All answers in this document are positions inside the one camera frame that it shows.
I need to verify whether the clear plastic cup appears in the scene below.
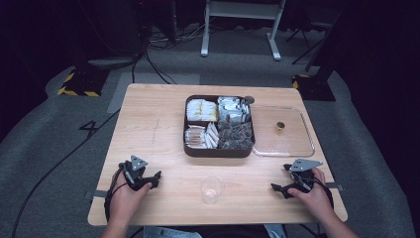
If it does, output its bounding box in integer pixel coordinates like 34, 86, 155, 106
199, 174, 226, 206

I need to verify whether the left hand-held gripper cable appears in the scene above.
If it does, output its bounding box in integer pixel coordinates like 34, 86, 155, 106
103, 161, 131, 222

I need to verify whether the hand-held gripper cable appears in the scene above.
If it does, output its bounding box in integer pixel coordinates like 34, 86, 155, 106
310, 176, 335, 210
103, 161, 131, 222

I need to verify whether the person's left hand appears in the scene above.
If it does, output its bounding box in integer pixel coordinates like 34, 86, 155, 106
108, 172, 154, 227

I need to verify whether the bundle of clear wrapped sticks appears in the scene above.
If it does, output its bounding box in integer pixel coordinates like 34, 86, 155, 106
184, 124, 208, 150

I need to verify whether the black tripod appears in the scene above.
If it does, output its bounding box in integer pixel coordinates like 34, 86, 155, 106
284, 19, 333, 65

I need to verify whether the brown compartment box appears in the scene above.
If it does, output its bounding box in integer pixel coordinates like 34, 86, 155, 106
182, 94, 257, 159

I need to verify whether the right hand-held gripper cable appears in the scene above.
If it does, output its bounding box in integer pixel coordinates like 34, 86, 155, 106
310, 176, 335, 210

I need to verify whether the white metal table frame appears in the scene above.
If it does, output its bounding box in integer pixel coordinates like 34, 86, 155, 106
200, 0, 287, 62

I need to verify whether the black cable bundle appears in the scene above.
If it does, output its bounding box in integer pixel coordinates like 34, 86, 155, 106
131, 28, 212, 85

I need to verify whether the long black floor cable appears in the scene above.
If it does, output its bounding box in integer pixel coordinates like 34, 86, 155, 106
10, 108, 121, 238

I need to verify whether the pile of silver packets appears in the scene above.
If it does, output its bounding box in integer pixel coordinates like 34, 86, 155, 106
217, 95, 252, 124

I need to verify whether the clear box lid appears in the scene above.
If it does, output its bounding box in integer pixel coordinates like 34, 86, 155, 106
250, 105, 316, 159

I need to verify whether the black yellow striped stand base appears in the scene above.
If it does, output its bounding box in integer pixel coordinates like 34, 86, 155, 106
291, 72, 337, 102
56, 65, 111, 98

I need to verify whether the grey tape strip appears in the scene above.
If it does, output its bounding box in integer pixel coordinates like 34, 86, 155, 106
324, 181, 345, 191
84, 189, 109, 200

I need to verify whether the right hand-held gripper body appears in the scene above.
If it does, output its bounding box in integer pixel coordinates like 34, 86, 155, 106
288, 159, 324, 192

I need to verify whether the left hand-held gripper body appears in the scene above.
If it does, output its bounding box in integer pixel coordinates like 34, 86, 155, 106
119, 155, 149, 191

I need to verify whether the row of white sachets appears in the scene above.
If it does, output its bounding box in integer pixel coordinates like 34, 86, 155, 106
204, 121, 220, 150

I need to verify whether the pile of dark packets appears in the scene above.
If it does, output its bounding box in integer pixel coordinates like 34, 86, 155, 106
217, 121, 255, 151

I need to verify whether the pile of white yellow packets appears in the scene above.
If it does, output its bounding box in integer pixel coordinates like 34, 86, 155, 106
186, 98, 219, 123

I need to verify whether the person's right hand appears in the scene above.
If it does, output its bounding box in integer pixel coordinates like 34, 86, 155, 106
286, 168, 335, 226

